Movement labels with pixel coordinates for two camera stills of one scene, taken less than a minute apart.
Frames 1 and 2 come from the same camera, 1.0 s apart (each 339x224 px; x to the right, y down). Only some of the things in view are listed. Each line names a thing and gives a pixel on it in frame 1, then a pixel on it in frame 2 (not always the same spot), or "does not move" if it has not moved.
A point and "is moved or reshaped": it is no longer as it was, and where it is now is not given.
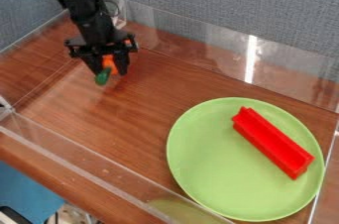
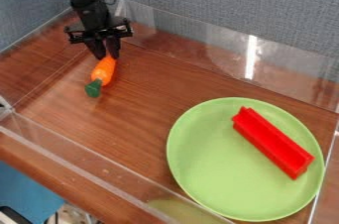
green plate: (219, 172) does not move
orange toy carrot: (108, 68) is moved or reshaped
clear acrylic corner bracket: (119, 18) does not move
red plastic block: (279, 148) does not move
